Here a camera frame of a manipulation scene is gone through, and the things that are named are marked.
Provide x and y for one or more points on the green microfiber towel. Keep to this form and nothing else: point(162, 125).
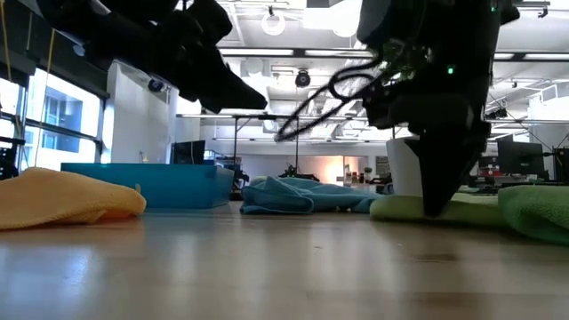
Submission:
point(538, 213)

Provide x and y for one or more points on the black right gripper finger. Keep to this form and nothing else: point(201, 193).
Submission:
point(444, 169)

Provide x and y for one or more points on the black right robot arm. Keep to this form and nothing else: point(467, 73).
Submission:
point(444, 40)

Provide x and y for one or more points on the black computer monitor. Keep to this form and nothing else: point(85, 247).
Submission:
point(189, 153)
point(520, 157)

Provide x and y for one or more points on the teal plastic bin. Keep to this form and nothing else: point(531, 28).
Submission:
point(169, 186)

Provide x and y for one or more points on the black hanging ceiling camera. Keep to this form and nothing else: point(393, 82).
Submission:
point(156, 85)
point(302, 79)

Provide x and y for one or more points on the black metal frame stand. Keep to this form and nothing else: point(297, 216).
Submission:
point(266, 117)

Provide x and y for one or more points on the lime yellow-green microfiber towel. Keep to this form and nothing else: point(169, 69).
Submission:
point(395, 209)

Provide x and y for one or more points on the orange microfiber towel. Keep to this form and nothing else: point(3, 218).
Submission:
point(58, 200)

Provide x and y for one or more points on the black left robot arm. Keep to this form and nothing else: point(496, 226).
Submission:
point(102, 31)

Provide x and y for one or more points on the blue microfiber towel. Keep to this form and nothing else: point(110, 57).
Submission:
point(284, 195)

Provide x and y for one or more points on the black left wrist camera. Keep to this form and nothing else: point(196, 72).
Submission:
point(213, 20)

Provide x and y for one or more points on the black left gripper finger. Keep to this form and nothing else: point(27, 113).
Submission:
point(231, 91)

